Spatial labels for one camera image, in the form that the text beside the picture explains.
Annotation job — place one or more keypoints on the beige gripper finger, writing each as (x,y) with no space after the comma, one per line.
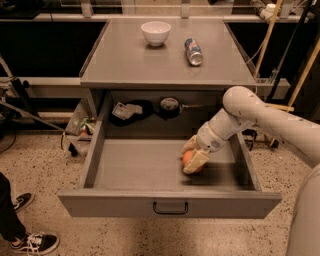
(196,161)
(191,144)

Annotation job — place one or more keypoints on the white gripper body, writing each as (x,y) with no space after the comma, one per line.
(209,139)

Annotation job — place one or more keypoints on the orange fruit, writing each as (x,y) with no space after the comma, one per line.
(187,159)

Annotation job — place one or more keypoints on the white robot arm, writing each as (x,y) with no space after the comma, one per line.
(243,109)

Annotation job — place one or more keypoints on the grey open top drawer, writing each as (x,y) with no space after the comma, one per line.
(123,177)

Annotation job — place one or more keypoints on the grey cabinet counter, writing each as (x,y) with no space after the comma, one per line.
(125,65)

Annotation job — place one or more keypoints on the black round container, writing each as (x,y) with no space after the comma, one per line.
(171,107)

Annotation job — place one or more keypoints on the black bag with packets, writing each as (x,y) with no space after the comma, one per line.
(124,114)

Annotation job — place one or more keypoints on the blue silver soda can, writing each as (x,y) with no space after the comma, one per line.
(193,52)

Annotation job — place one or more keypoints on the snack bags on cart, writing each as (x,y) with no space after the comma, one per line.
(81,115)

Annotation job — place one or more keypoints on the white ceramic bowl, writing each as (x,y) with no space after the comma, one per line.
(155,32)

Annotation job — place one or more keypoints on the black sneaker far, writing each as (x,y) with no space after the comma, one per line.
(22,201)

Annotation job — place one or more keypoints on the black sneaker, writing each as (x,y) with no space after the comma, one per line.
(36,244)
(22,201)

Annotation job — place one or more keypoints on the black sneaker near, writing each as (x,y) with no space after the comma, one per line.
(36,244)

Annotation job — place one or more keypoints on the black trouser leg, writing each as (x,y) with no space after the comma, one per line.
(11,228)

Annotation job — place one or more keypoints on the black drawer handle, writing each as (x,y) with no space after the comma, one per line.
(170,208)

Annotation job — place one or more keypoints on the wooden frame stand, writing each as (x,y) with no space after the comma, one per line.
(299,63)

